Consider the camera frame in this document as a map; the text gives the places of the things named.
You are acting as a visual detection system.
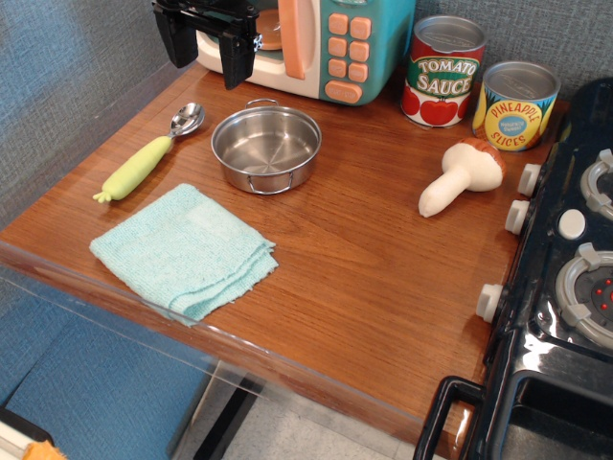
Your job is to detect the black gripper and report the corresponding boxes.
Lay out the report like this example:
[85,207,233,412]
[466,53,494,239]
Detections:
[152,1,261,90]

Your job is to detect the spoon with green handle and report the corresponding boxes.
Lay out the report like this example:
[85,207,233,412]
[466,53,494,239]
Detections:
[92,103,205,203]

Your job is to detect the orange microwave turntable plate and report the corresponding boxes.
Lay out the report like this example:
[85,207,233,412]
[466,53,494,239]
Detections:
[256,9,283,51]

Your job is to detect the small steel pot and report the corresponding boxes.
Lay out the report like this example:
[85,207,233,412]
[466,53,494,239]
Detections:
[211,99,323,196]

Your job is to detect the teal toy microwave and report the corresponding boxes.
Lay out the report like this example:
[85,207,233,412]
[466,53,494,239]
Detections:
[194,0,417,107]

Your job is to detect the light teal folded cloth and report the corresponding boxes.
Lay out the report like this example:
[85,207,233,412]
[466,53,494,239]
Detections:
[90,184,278,322]

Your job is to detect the tomato sauce can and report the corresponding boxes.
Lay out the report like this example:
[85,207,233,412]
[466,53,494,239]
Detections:
[401,15,488,127]

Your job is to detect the plush mushroom toy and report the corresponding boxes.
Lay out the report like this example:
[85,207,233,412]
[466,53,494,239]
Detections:
[418,137,507,218]

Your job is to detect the pineapple slices can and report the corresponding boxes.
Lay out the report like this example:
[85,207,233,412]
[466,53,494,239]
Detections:
[472,61,560,151]

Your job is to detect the white stove knob upper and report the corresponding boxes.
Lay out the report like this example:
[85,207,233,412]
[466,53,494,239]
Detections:
[517,163,541,197]

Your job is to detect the white stove knob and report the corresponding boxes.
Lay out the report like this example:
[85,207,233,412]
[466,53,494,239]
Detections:
[476,284,503,323]
[505,200,530,236]
[517,163,541,197]

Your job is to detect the white stove knob middle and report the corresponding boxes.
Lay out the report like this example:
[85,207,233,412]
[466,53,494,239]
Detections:
[505,200,530,236]

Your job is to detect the white stove knob lower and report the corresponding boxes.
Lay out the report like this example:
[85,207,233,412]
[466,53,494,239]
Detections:
[476,284,503,323]

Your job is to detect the black toy stove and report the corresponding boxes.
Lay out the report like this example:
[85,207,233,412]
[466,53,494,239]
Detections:
[414,78,612,459]

